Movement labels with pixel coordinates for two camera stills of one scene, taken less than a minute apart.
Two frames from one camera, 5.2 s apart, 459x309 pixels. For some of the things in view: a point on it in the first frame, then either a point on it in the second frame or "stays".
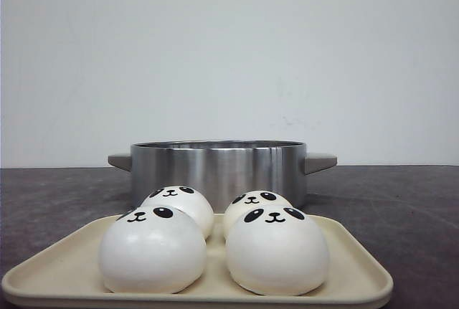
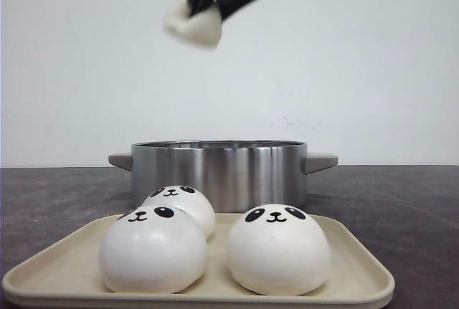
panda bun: x=154 y=249 stays
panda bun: x=277 y=250 stays
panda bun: x=252 y=198 -> x=203 y=27
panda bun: x=187 y=200 stays
